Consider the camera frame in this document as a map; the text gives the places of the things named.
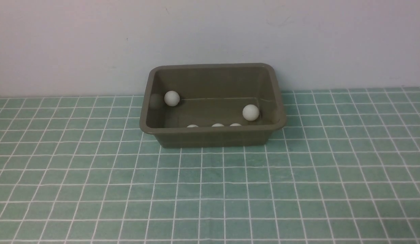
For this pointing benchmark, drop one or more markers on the olive plastic bin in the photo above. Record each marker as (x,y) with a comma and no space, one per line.
(209,94)

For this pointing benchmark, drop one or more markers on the green checkered tablecloth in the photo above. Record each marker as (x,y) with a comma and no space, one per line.
(345,170)

